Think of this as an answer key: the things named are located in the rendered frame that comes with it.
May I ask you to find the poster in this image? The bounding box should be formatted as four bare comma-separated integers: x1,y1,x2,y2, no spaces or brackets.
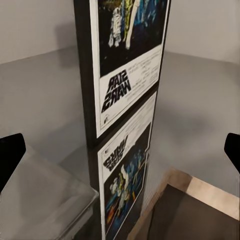
73,0,172,151

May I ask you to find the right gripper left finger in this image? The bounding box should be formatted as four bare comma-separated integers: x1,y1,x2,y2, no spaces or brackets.
0,133,26,193

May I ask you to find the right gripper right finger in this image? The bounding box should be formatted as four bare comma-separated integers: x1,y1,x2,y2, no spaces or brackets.
223,133,240,173

